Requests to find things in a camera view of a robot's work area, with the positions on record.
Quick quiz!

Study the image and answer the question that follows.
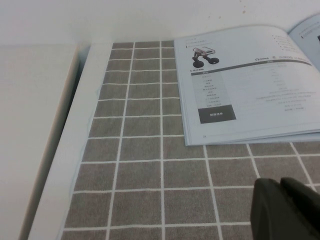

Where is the white robot catalogue book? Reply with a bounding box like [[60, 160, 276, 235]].
[[173, 13, 320, 147]]

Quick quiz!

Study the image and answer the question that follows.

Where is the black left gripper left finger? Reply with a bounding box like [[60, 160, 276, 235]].
[[250, 177, 301, 240]]

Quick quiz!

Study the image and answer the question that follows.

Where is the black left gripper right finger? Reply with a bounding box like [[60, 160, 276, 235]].
[[279, 176, 320, 240]]

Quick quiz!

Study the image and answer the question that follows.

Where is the white side table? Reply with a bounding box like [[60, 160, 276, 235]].
[[0, 43, 81, 240]]

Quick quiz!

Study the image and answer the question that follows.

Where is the grey checked tablecloth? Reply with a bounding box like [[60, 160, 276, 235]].
[[59, 39, 320, 240]]

